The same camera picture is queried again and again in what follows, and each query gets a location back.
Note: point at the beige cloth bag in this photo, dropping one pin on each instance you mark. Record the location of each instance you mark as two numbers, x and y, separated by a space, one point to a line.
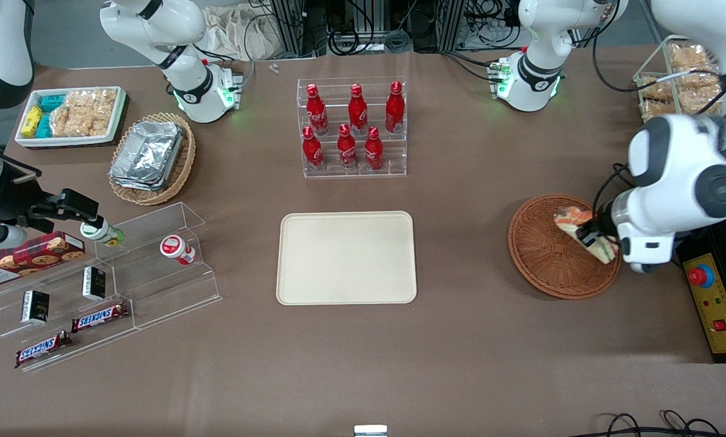
235 33

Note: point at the yellow emergency stop box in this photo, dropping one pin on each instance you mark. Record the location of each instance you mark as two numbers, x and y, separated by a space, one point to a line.
724 315

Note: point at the stack of foil trays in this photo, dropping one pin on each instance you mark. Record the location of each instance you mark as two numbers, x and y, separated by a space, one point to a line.
147 155

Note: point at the red cola bottle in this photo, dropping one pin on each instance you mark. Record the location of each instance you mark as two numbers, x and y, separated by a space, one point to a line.
373 152
312 152
347 150
317 112
394 109
357 112

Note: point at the bagged fried snack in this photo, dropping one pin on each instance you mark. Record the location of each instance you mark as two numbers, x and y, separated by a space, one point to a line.
655 89
657 111
694 57

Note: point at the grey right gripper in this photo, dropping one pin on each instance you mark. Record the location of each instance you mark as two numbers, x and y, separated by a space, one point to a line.
12 204

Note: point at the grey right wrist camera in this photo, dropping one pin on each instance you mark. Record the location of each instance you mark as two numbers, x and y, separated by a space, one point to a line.
2 235

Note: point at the red emergency stop button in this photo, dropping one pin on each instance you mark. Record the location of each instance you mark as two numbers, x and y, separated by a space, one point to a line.
700 276

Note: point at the white rectangular snack tray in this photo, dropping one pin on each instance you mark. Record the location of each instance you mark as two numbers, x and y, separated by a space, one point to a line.
114 130

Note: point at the large rice cracker bag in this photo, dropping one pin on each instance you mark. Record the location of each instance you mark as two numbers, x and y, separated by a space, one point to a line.
93 112

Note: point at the black equipment base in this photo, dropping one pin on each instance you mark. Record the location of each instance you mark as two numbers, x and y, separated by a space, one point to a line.
700 243

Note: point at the small rice cracker bag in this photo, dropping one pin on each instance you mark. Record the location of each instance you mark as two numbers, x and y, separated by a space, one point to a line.
61 121

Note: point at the small black box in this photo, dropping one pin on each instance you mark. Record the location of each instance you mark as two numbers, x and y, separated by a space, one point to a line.
35 306
94 283

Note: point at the beige plastic tray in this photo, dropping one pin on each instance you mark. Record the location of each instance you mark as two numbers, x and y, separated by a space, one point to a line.
346 258

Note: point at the triangular sandwich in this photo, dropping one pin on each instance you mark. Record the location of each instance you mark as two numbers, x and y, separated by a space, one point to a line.
572 218

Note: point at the brown round wicker basket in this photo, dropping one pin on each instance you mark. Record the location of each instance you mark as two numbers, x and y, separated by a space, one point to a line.
545 261

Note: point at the clear acrylic tiered shelf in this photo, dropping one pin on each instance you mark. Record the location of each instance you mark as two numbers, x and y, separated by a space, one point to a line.
156 285

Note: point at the clear acrylic bottle rack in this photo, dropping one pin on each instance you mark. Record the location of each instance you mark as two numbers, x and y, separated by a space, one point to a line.
393 155

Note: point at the teal snack packet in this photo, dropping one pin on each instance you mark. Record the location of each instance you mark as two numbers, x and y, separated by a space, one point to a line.
52 102
44 126

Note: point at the aluminium frame post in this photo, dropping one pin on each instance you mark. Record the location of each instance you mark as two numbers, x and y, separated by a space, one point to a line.
290 27
451 24

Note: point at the light oval wicker basket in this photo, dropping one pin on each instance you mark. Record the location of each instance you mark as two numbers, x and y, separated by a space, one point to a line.
184 158

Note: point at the white yogurt bottle red lid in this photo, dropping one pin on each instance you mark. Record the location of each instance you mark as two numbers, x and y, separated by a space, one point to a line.
178 249

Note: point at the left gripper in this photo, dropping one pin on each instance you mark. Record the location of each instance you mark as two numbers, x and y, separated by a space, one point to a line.
598 227

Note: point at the yellow snack packet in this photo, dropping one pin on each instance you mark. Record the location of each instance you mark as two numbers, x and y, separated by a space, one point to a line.
31 121

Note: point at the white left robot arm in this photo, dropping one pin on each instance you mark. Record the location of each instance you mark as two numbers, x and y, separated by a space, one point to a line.
703 176

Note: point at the red plaid cookie box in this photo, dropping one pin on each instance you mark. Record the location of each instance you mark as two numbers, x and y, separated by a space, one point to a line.
35 258

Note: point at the green-capped small bottle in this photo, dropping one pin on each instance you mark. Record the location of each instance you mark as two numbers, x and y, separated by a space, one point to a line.
102 232

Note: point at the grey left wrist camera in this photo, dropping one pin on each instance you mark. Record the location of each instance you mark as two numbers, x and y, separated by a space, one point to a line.
644 267

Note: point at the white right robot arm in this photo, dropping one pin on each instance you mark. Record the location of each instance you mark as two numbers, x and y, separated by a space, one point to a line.
187 85

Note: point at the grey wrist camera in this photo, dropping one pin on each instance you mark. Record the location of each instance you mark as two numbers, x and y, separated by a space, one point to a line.
644 267
2 235

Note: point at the Snickers chocolate bar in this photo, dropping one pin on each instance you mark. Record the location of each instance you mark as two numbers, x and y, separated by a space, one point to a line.
99 317
41 349

